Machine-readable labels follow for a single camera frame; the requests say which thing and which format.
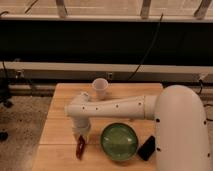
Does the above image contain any red chili pepper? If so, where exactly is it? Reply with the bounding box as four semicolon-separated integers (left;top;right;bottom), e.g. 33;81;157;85
76;136;85;159

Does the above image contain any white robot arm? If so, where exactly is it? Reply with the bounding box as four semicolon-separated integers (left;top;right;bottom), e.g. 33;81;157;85
65;85;213;171

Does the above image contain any green bowl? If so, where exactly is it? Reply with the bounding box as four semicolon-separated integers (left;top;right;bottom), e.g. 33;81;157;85
100;123;139;162

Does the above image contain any black smartphone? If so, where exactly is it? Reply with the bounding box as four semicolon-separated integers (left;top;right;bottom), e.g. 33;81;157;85
137;136;155;161

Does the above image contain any black hanging cable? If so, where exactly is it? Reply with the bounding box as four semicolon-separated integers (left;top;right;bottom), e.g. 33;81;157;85
125;13;165;83

